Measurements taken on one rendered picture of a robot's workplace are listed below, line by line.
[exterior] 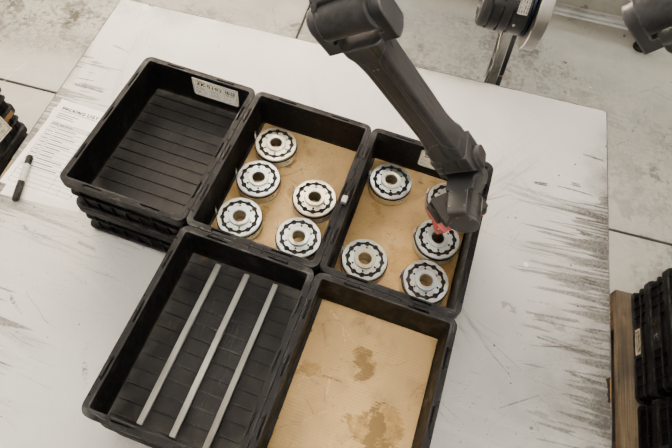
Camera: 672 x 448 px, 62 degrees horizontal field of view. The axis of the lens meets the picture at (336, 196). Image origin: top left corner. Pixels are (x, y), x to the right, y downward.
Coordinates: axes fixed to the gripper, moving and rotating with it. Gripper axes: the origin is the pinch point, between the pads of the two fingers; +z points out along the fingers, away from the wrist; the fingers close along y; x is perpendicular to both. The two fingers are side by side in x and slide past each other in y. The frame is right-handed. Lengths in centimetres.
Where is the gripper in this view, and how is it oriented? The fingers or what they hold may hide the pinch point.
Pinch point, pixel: (449, 224)
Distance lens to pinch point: 122.2
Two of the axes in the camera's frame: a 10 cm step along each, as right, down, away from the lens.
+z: -0.5, 5.2, 8.5
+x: -4.5, -7.7, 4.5
